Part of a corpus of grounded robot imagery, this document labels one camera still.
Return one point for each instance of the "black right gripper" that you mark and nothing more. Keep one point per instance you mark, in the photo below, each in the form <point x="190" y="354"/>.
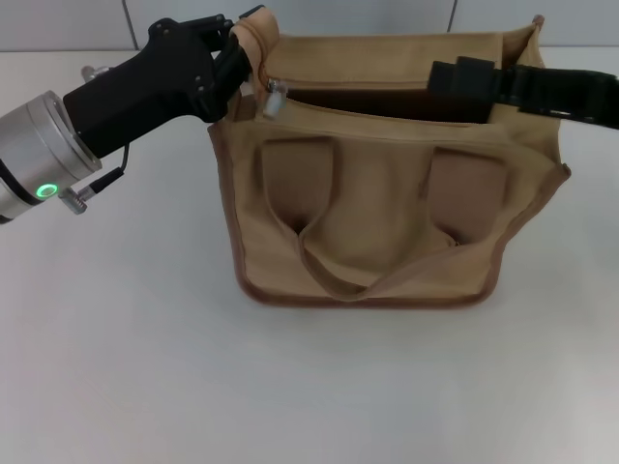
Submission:
<point x="556" y="94"/>

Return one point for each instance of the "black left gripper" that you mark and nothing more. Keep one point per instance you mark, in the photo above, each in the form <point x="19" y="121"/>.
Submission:
<point x="145" y="92"/>

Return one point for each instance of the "silver metal zipper pull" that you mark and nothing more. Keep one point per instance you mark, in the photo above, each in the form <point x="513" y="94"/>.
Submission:
<point x="274" y="102"/>

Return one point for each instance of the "khaki canvas food bag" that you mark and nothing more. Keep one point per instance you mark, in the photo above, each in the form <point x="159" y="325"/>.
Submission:
<point x="377" y="212"/>

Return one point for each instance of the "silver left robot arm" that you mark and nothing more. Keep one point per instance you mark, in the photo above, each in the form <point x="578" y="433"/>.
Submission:
<point x="34" y="150"/>

